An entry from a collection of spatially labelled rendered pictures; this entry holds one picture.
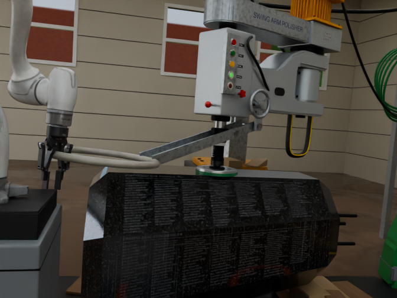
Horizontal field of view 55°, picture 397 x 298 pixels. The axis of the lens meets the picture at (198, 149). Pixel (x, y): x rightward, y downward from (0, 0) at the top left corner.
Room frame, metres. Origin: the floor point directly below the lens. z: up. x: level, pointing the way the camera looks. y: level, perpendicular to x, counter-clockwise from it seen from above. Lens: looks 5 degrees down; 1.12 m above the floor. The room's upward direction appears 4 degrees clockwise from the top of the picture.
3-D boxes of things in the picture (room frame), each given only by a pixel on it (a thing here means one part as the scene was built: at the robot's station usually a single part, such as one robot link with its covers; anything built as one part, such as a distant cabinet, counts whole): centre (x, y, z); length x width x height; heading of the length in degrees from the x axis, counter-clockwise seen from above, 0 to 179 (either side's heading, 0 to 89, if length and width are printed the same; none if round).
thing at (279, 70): (2.24, -0.42, 1.30); 0.74 x 0.23 x 0.49; 129
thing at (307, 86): (2.41, -0.62, 1.34); 0.19 x 0.19 x 0.20
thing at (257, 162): (2.80, -0.43, 0.80); 0.20 x 0.10 x 0.05; 151
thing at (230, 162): (2.68, -0.23, 0.81); 0.20 x 0.10 x 0.05; 18
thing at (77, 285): (2.31, 0.66, 0.02); 0.25 x 0.10 x 0.01; 175
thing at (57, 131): (1.40, 0.52, 1.00); 0.08 x 0.07 x 0.09; 144
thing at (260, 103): (1.98, -0.27, 1.20); 0.15 x 0.10 x 0.15; 129
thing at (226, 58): (1.87, -0.12, 1.37); 0.08 x 0.03 x 0.28; 129
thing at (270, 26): (2.22, -0.38, 1.62); 0.96 x 0.25 x 0.17; 129
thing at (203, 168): (2.00, -0.10, 0.84); 0.21 x 0.21 x 0.01
